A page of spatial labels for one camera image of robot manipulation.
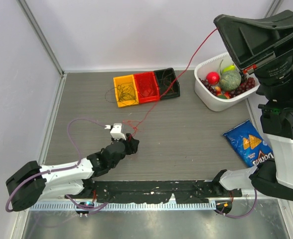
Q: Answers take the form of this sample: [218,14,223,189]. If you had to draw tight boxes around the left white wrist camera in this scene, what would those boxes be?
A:
[104,123,127,140]

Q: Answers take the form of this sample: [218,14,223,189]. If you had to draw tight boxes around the yellow plastic bin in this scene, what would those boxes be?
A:
[113,74,139,108]

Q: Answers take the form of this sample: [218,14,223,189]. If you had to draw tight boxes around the brown cables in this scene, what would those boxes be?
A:
[160,70,177,95]

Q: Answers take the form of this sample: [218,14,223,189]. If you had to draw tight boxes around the white plastic basket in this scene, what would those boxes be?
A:
[194,52,259,112]

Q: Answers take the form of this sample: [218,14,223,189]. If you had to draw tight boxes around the small peach fruit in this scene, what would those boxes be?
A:
[214,86,230,99]

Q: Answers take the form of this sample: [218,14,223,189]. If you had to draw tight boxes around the green melon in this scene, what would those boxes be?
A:
[219,71,242,91]

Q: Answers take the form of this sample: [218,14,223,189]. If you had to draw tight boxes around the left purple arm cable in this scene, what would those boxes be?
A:
[5,118,110,216]

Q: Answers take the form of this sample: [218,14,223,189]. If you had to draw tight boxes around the red plastic bin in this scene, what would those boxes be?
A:
[134,71,160,104]

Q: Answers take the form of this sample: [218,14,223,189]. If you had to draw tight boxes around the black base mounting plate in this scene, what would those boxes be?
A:
[70,180,242,204]

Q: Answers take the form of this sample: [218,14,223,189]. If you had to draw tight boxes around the white slotted cable duct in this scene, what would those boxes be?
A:
[30,200,216,211]

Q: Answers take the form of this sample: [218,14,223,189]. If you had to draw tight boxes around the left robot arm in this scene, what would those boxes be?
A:
[5,133,140,213]

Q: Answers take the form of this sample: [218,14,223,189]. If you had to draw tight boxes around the black plastic bin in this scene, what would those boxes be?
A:
[154,68,180,100]

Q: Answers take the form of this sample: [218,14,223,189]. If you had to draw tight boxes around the blue Doritos chip bag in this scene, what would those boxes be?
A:
[223,119,274,167]

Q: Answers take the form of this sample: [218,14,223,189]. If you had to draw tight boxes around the dark red grape bunch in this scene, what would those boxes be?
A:
[229,77,256,98]

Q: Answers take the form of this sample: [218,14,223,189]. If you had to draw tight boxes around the red apple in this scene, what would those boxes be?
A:
[206,72,220,85]

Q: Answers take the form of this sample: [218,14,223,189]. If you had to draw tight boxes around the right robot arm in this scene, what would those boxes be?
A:
[212,10,293,201]

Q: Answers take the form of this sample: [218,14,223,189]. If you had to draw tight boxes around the yellow-green pear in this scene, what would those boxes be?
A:
[221,64,236,74]

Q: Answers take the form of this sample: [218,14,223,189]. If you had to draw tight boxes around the red brown cable pile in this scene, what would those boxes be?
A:
[123,27,219,136]

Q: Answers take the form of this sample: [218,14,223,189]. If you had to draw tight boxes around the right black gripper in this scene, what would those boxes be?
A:
[208,9,293,102]

